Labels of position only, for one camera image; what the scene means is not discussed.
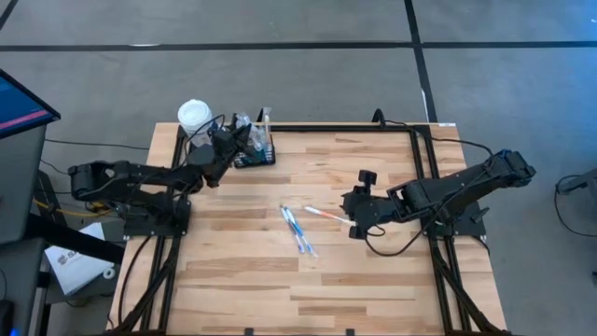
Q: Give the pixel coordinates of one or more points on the black arched bracket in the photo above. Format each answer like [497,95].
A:
[379,116]

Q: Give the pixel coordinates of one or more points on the black desk bar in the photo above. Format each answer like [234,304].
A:
[74,238]

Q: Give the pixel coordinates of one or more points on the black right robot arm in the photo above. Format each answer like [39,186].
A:
[443,191]

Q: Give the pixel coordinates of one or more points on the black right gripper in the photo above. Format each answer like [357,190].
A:
[373,207]

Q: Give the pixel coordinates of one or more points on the white tape roll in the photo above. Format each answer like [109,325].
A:
[104,272]

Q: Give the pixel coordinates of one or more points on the grey stand leg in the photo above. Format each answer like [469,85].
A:
[578,182]

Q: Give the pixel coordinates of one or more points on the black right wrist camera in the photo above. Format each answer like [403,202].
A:
[367,178]

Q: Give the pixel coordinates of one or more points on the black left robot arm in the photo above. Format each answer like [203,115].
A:
[140,175]

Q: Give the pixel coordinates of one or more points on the blue white toothbrush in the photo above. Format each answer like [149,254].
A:
[302,232]
[267,126]

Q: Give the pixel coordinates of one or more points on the white wipes canister blue label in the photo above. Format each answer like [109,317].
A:
[195,116]

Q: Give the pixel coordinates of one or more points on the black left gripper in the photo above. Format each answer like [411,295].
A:
[225,147]

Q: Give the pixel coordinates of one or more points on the green white toothbrush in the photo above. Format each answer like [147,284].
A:
[256,137]

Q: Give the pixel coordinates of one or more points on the blue screen monitor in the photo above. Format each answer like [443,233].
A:
[18,107]

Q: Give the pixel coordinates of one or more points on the white printed papers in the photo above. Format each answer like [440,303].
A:
[74,266]

